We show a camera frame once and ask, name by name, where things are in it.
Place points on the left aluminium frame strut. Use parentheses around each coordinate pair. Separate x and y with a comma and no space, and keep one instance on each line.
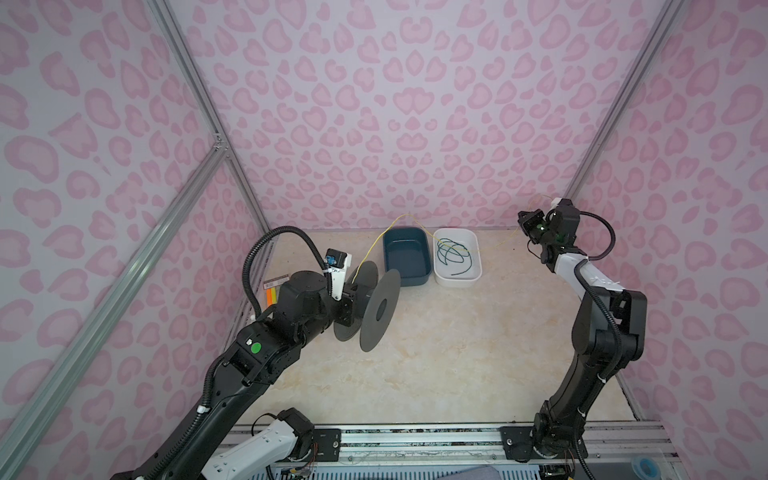
(167,21)

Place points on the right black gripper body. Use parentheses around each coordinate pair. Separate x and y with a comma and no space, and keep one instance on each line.
(551,238)

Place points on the right aluminium frame strut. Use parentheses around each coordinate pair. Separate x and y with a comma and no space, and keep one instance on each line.
(671,13)

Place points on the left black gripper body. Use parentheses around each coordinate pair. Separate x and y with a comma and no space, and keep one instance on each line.
(331,309)

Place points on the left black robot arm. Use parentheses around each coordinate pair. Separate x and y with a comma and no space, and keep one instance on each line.
(238,377)

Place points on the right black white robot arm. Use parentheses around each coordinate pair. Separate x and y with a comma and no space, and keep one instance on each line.
(608,333)

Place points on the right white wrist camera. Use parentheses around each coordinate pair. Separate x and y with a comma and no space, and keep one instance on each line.
(555,203)

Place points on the white plastic tray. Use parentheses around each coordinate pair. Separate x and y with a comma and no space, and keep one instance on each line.
(457,260)

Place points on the black perforated cable spool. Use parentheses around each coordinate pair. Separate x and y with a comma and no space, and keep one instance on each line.
(381,295)

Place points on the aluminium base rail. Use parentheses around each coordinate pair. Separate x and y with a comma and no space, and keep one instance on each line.
(615,450)

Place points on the dark teal plastic tray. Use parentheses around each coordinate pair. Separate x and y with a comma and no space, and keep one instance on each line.
(406,250)

